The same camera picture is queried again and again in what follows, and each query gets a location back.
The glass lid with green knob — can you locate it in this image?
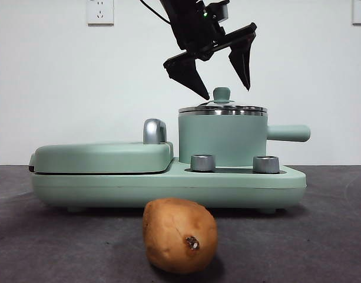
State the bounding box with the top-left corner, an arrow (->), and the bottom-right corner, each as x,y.
178,86 -> 266,114

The brown potato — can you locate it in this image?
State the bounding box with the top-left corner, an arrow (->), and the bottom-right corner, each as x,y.
142,198 -> 219,275

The silver control knob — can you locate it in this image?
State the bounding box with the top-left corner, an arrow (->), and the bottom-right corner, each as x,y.
190,154 -> 217,172
252,155 -> 280,174

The green hinged grill cover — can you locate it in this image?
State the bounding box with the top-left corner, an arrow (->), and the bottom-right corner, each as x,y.
28,141 -> 175,175

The green breakfast machine base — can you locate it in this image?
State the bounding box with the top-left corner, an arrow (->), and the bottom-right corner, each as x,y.
31,157 -> 308,214

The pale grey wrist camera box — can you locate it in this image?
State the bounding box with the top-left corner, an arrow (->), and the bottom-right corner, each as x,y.
208,1 -> 230,24

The thin black cable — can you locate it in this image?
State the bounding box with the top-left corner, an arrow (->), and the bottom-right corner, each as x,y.
138,0 -> 171,27

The chrome grill cover handle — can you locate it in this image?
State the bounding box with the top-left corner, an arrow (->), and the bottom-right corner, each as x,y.
143,118 -> 168,145

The green pot with handle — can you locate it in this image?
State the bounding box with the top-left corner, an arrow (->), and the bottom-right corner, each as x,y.
178,110 -> 312,166

